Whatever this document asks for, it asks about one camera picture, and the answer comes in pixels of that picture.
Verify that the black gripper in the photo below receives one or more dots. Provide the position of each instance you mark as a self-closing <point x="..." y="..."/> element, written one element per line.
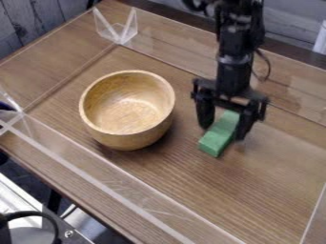
<point x="230" y="92"/>

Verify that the green rectangular block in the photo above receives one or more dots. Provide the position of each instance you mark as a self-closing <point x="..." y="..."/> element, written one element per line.
<point x="218" y="136"/>

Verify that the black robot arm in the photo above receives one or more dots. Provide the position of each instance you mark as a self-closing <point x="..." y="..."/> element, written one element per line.
<point x="239" y="32"/>

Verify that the brown wooden bowl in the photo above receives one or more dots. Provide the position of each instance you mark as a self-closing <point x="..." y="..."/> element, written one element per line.
<point x="127" y="109"/>

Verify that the clear acrylic front barrier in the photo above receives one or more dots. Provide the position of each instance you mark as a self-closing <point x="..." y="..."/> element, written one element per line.
<point x="112" y="195"/>

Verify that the black table leg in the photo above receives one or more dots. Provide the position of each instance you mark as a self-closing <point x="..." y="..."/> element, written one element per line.
<point x="53" y="201"/>

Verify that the white post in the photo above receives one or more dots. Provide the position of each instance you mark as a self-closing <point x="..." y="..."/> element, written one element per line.
<point x="319" y="43"/>

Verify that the clear acrylic corner bracket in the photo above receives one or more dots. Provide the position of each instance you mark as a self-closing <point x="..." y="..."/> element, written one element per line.
<point x="117" y="33"/>

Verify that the grey metal bracket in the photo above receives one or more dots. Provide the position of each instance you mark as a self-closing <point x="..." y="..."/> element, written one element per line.
<point x="68" y="234"/>

